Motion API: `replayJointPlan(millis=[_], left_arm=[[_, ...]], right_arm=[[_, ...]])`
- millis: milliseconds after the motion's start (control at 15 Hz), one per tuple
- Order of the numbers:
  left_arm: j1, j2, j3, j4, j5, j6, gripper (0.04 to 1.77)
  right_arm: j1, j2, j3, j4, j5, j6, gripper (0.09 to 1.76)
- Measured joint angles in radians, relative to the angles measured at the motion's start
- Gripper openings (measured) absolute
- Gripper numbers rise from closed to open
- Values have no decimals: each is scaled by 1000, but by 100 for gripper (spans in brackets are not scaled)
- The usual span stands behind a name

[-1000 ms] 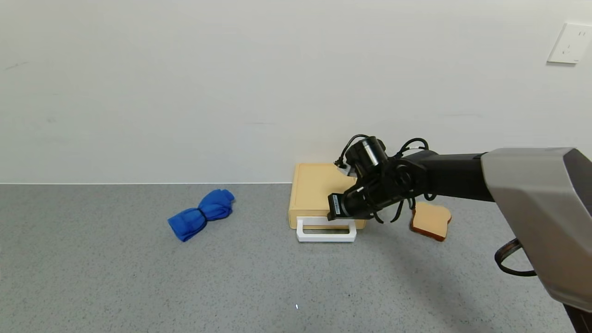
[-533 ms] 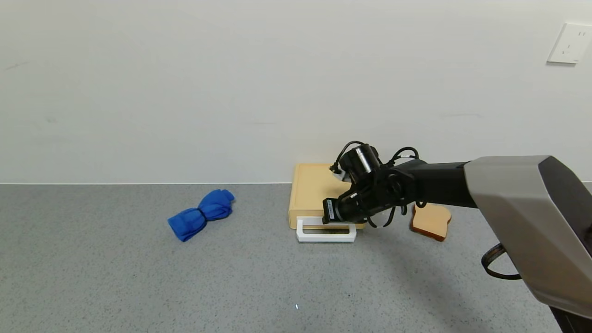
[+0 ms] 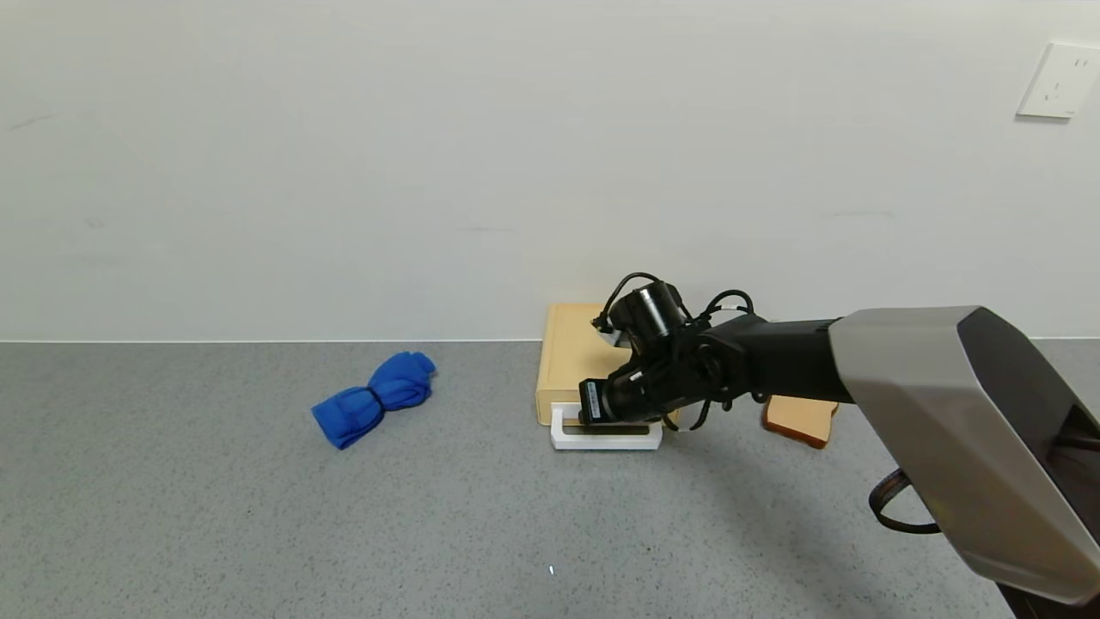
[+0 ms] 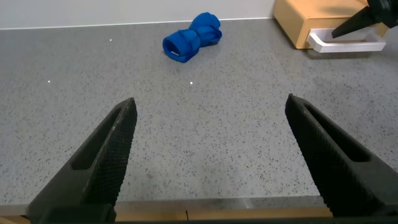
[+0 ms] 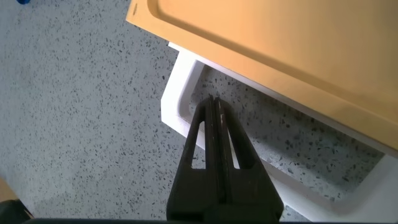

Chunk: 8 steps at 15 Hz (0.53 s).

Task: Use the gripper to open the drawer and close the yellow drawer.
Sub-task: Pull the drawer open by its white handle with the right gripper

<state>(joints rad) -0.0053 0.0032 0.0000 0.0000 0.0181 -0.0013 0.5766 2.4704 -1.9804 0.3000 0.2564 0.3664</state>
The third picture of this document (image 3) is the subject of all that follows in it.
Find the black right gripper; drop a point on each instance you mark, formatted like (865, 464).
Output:
(591, 401)

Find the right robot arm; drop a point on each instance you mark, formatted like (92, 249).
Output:
(928, 387)

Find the blue rolled cloth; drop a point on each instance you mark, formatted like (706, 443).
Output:
(378, 397)

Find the toy toast slice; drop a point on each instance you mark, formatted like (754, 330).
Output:
(803, 421)

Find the white wall socket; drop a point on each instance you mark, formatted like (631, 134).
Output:
(1059, 79)

